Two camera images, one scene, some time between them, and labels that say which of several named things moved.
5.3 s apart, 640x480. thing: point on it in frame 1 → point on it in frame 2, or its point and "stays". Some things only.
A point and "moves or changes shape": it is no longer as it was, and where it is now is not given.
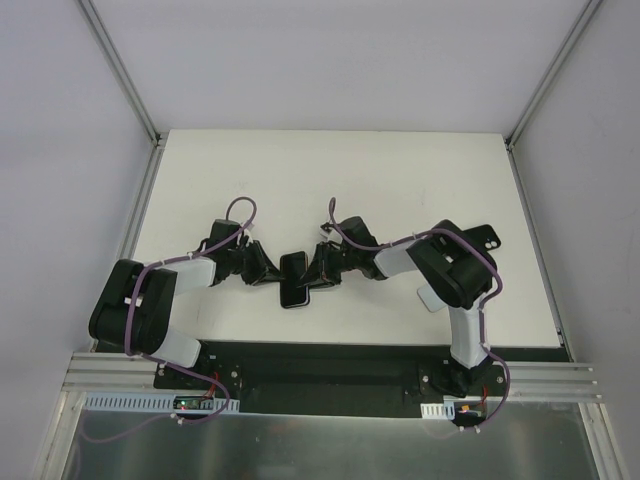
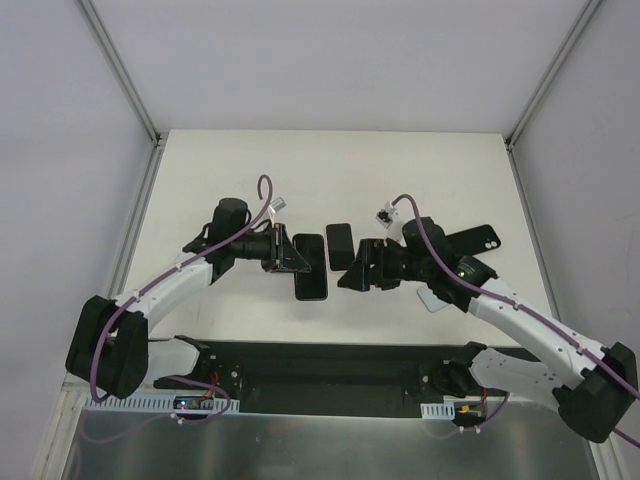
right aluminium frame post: x=589 y=10 stays
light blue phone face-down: x=431 y=300 stays
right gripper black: x=326 y=264 → x=375 y=263
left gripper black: x=254 y=263 → x=276 y=248
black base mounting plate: x=344 y=376 stays
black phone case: x=292 y=268 moves or changes shape
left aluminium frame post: x=121 y=72 stays
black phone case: x=484 y=237 stays
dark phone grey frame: x=293 y=267 moves or changes shape
